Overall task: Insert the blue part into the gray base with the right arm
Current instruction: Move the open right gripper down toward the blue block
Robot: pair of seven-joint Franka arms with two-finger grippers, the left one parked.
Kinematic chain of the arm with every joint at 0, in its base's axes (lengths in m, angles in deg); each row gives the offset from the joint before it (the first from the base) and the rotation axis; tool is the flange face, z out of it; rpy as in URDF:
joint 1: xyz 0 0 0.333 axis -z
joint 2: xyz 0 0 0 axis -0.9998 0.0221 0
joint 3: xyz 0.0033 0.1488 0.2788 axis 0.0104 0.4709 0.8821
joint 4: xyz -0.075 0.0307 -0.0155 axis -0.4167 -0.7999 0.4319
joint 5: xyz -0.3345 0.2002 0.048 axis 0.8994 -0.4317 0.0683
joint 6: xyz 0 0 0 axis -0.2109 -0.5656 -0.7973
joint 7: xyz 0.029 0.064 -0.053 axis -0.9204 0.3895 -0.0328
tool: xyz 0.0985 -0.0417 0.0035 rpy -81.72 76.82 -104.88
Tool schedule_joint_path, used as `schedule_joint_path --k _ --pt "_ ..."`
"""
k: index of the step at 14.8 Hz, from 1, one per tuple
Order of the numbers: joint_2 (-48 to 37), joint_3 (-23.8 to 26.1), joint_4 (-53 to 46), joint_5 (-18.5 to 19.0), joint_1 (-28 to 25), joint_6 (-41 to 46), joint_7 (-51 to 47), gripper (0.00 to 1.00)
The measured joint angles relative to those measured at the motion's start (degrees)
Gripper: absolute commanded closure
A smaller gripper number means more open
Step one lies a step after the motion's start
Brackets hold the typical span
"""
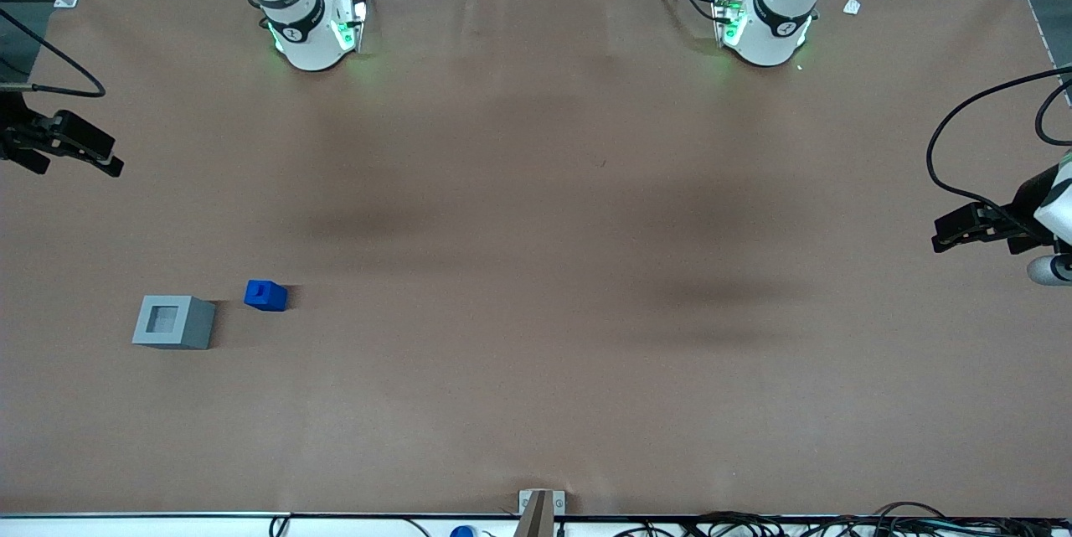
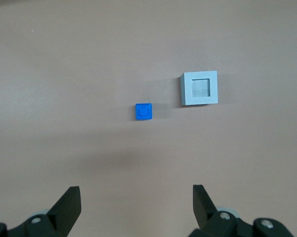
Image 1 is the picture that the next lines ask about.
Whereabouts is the gray square base with hole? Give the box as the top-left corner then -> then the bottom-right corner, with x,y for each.
131,295 -> 217,351

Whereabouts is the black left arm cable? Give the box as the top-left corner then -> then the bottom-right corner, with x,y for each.
925,65 -> 1072,225

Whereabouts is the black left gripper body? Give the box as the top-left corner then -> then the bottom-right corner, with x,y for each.
1008,165 -> 1064,256

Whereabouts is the brown table cover sheet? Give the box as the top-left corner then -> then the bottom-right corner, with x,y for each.
0,0 -> 1072,518

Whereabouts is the blue plastic block part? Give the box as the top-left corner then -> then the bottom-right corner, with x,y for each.
244,280 -> 289,312

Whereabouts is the black cable bundle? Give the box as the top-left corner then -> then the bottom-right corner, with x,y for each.
616,502 -> 1072,537

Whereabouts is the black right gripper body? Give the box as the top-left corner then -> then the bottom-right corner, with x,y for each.
0,93 -> 61,154

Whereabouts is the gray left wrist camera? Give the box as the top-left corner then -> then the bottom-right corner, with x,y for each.
1027,253 -> 1072,287

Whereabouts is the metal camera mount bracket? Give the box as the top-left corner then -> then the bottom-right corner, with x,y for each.
513,488 -> 567,537

